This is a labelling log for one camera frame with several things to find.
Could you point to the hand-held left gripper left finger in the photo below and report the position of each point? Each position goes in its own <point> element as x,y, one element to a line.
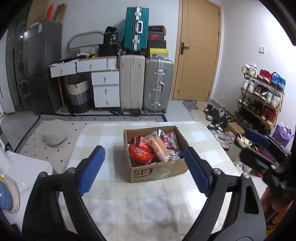
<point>91,170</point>

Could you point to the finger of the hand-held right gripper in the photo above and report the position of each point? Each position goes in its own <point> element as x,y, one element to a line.
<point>256,135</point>
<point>256,161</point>

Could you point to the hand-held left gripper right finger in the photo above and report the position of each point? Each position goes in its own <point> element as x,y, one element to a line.
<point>197,171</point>

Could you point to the brown cardboard box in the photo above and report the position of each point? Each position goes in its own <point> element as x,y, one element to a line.
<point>157,171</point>

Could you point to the purple jelly packet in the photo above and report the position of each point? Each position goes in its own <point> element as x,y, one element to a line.
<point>170,139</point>

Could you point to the red cone snack packet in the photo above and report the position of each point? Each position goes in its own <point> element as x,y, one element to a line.
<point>140,153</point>

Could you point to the person's right hand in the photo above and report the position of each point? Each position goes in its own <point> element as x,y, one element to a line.
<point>282,210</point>

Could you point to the small cardboard box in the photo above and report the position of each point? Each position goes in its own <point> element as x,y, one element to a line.
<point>234,128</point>

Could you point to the purple bag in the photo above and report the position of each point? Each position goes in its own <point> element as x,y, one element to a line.
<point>283,134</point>

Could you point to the pile of sneakers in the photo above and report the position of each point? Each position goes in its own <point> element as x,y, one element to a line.
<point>218,120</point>

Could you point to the shoe rack with shoes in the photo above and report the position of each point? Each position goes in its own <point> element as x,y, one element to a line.
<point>266,92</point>

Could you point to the grey round cushion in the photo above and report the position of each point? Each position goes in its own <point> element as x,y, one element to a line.
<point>55,139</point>

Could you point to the black white patterned rug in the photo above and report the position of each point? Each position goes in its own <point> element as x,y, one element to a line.
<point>69,118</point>

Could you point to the white side table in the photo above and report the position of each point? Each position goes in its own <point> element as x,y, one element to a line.
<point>30,169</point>

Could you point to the grey door mat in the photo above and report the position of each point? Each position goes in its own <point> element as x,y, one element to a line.
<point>190,107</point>

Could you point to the woven laundry basket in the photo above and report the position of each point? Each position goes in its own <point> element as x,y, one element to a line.
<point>77,97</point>

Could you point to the white drawer desk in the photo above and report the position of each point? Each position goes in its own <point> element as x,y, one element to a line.
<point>105,92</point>

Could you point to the blue beige slipper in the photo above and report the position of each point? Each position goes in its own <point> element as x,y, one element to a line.
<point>9,197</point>

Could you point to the silver suitcase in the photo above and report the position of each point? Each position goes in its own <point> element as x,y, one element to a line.
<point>158,85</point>

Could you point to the beige suitcase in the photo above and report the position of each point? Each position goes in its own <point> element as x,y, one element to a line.
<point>131,83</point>

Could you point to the wooden door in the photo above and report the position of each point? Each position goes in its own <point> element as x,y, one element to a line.
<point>196,51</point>

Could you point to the grey refrigerator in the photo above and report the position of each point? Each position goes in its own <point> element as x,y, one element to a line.
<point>41,69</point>

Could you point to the black crate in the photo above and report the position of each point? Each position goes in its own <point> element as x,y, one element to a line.
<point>108,50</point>

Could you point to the yellow black shoe box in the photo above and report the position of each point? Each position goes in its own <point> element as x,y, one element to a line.
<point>157,52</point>

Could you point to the dark glass cabinet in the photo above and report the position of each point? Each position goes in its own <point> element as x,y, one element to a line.
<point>16,64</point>

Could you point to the oval metal-framed mirror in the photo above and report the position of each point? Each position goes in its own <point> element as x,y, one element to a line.
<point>84,34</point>

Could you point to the black paper bag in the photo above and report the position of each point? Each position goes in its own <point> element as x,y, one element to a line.
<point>110,36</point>

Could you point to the black shoe box red logo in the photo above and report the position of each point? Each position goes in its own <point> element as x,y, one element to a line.
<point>156,36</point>

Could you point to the teal suitcase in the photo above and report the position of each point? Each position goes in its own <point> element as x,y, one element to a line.
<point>136,27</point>

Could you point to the brown paper bag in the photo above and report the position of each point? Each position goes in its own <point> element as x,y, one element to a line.
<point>60,12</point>

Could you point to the slim red paper bag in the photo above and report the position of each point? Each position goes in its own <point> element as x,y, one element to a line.
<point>49,12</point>

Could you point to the tall flat cardboard box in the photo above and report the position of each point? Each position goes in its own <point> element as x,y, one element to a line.
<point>38,11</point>

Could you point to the white light switch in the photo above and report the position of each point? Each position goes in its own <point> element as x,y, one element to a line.
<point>261,49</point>

